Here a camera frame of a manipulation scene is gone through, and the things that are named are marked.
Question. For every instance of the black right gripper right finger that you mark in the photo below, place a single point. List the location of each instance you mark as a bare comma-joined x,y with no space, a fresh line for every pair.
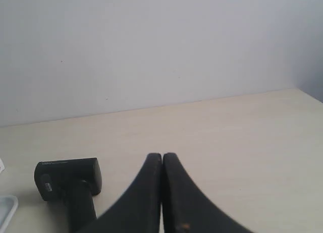
186,208

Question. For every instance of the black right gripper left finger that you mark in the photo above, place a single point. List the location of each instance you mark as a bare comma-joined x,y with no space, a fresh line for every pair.
138,209

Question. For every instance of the black handheld barcode scanner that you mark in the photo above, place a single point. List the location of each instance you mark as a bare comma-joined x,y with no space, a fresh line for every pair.
74,182

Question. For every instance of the white plastic tray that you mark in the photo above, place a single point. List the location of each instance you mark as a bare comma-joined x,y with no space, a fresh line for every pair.
9,205

